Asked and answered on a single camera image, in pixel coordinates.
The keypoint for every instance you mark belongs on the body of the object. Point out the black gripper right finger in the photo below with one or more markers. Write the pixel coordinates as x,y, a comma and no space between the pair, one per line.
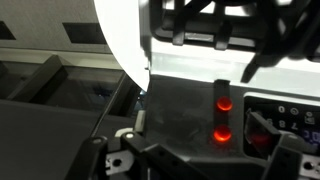
286,156

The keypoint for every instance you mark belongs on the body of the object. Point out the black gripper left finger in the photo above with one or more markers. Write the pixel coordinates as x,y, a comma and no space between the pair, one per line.
133,160

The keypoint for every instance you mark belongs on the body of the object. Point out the grey toy stove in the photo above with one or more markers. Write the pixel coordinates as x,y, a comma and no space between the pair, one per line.
180,110

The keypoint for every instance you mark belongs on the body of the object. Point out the small orange stove button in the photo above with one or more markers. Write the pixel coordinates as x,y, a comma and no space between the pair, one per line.
224,103
222,134

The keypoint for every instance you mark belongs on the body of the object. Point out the black stove burner grate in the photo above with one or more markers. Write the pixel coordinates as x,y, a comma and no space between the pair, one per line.
233,20

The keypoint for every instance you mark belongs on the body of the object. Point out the black stove keypad panel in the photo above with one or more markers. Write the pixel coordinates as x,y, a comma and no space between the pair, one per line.
293,115

